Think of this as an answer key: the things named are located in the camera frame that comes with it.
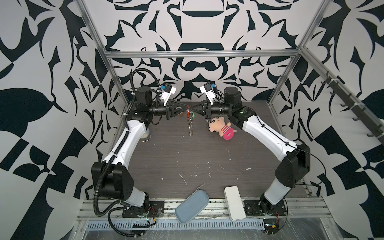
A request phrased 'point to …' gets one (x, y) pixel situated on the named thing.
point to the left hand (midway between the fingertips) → (188, 104)
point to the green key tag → (193, 115)
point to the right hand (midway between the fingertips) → (191, 108)
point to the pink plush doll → (217, 124)
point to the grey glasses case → (192, 207)
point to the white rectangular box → (234, 203)
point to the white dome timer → (145, 137)
